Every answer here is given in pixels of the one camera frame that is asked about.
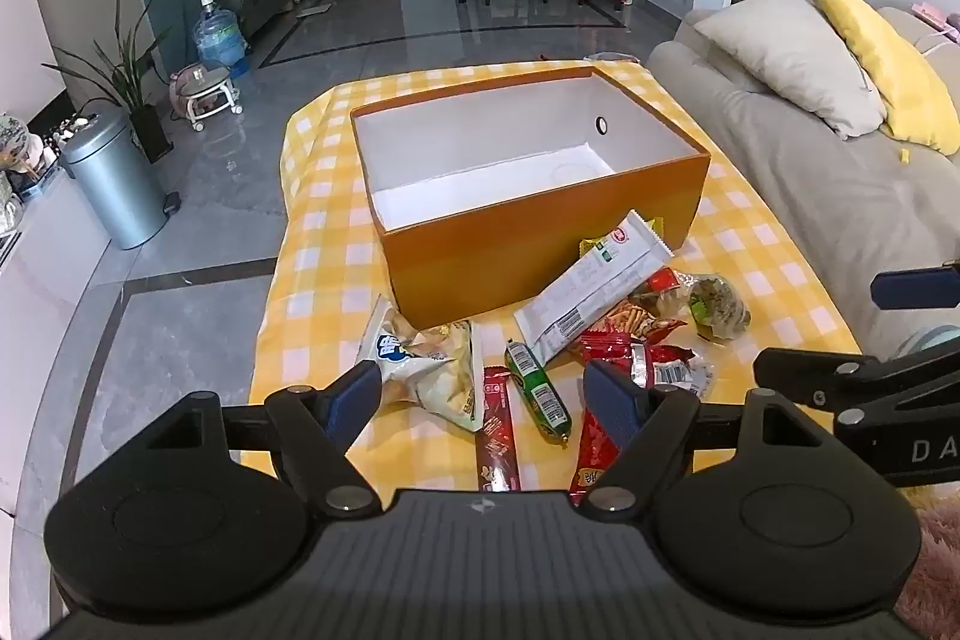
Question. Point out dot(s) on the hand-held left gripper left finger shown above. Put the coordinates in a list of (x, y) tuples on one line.
[(352, 396)]

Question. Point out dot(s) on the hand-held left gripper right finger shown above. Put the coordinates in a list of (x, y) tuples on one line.
[(611, 404)]

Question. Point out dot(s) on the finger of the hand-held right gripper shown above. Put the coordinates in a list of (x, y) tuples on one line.
[(795, 370), (911, 287)]

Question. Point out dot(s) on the crinkled red foil packet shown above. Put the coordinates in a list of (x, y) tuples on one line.
[(607, 347)]

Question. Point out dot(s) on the red packet with barcode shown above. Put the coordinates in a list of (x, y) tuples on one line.
[(675, 371)]

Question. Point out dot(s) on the green sausage snack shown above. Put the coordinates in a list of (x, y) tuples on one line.
[(536, 389)]

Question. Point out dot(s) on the white chip bag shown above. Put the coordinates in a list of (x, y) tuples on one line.
[(435, 370)]

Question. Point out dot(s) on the orange stick snack packet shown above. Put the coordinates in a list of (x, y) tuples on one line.
[(637, 317)]

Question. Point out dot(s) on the clear packet with green filling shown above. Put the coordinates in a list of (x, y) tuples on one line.
[(720, 306)]

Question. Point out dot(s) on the dark red stick snack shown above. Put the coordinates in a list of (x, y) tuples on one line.
[(496, 430)]

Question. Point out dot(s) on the long white snack packet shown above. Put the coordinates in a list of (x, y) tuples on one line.
[(592, 287)]

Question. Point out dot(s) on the yellow snack packet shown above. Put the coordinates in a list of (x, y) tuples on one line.
[(658, 227)]

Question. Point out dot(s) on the orange cardboard box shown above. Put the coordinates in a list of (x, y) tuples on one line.
[(487, 250)]

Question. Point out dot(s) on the grey sofa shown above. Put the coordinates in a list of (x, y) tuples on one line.
[(810, 197)]

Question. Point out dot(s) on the yellow checked tablecloth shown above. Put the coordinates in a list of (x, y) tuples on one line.
[(330, 220)]

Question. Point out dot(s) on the yellow pillow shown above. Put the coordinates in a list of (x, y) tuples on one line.
[(892, 63)]

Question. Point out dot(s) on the grey pillow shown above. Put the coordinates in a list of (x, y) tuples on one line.
[(787, 55)]

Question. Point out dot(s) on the silver pedal trash can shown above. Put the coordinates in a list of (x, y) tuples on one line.
[(116, 183)]

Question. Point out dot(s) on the white marble console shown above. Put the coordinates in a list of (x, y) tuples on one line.
[(45, 280)]

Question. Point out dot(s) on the white rolling stool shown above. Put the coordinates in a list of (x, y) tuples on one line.
[(206, 89)]

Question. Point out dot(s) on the blue water jug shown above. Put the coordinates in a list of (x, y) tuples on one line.
[(219, 40)]

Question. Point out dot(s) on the row of small ornaments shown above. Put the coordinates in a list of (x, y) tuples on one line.
[(71, 132)]

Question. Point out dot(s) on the grey floor mat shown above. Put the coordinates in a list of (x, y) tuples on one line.
[(313, 10)]

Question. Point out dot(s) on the potted long-leaf plant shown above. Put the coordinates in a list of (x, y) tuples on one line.
[(124, 78)]

